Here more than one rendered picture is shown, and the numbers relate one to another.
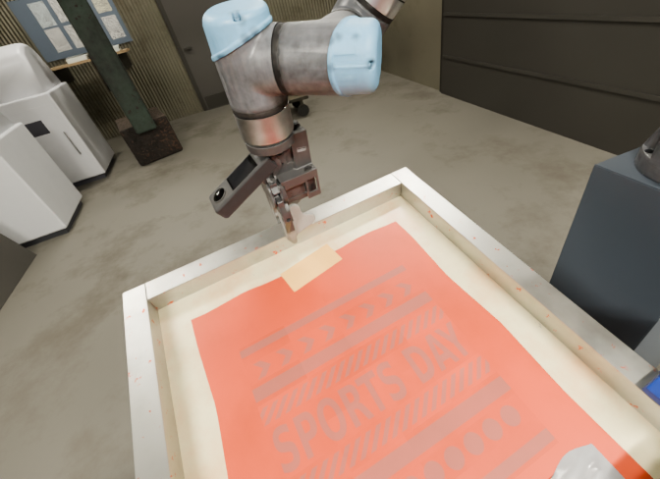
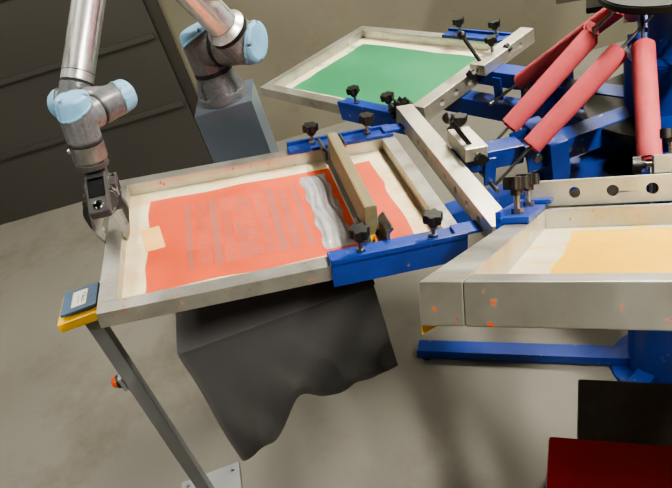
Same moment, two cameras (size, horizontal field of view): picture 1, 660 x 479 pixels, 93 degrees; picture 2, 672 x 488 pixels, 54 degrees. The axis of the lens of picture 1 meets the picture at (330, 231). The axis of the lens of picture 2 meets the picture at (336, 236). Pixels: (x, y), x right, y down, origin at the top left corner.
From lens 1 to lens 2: 1.39 m
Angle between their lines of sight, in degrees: 58
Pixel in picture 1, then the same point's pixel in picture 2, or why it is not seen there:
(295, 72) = (113, 108)
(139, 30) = not seen: outside the picture
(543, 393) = (278, 181)
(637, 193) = (219, 115)
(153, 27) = not seen: outside the picture
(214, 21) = (79, 99)
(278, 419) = (237, 255)
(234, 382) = (206, 271)
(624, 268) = (245, 151)
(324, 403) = (240, 239)
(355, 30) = (123, 84)
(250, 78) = (97, 119)
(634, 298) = not seen: hidden behind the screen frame
